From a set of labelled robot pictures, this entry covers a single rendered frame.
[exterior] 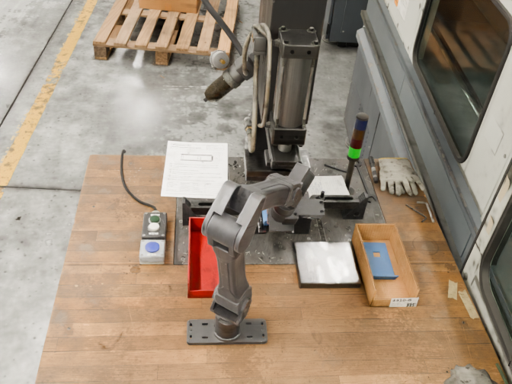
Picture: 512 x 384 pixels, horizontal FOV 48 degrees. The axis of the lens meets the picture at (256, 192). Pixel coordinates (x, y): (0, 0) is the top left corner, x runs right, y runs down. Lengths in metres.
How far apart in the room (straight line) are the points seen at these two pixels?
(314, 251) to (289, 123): 0.40
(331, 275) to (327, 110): 2.52
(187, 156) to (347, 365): 0.92
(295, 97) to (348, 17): 3.29
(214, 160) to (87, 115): 2.00
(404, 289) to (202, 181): 0.72
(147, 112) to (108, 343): 2.57
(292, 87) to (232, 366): 0.69
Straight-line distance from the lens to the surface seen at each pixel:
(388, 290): 1.65
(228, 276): 1.28
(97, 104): 4.00
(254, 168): 1.57
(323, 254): 1.67
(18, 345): 2.67
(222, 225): 1.16
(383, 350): 1.53
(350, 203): 1.78
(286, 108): 1.47
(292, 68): 1.41
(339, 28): 4.77
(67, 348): 1.50
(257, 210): 1.16
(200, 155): 2.00
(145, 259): 1.63
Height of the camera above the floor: 2.11
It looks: 40 degrees down
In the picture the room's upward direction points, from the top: 6 degrees clockwise
